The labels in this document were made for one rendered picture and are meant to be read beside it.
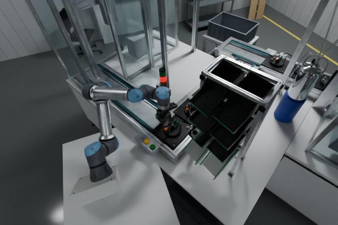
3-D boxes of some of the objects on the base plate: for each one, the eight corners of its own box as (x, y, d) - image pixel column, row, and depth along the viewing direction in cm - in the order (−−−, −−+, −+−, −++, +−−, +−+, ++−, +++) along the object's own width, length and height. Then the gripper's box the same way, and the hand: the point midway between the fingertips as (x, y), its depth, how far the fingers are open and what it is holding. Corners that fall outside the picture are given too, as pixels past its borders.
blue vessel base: (288, 126, 172) (302, 106, 152) (270, 116, 180) (281, 96, 160) (294, 115, 180) (309, 94, 160) (277, 106, 187) (289, 85, 167)
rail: (174, 164, 153) (173, 158, 145) (105, 106, 195) (101, 99, 187) (178, 159, 156) (178, 152, 148) (109, 103, 198) (106, 95, 190)
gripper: (153, 107, 131) (156, 126, 147) (163, 114, 127) (165, 132, 143) (162, 100, 135) (164, 118, 151) (172, 106, 131) (173, 125, 147)
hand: (167, 122), depth 147 cm, fingers closed
